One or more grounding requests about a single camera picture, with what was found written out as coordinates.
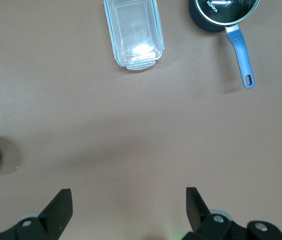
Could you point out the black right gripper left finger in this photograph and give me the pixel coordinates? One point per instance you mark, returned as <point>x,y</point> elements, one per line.
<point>38,226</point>

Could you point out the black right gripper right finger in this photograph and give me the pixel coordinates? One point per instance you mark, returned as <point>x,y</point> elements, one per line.
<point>213,228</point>

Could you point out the clear plastic food container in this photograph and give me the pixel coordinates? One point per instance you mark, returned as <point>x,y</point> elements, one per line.
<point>134,32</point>

